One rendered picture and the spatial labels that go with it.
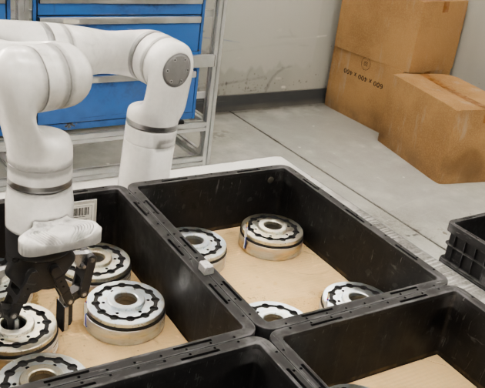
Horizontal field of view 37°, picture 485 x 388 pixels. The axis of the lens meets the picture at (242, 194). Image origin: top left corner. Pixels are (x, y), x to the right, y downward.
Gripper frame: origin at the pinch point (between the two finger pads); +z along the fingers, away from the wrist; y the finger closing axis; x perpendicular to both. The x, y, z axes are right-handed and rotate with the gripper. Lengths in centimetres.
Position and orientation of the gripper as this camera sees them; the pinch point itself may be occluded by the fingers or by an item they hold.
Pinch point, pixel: (38, 324)
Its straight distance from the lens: 93.9
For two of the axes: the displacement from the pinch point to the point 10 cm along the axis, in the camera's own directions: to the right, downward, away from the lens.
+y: -8.1, 1.5, -5.7
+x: 5.7, 4.1, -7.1
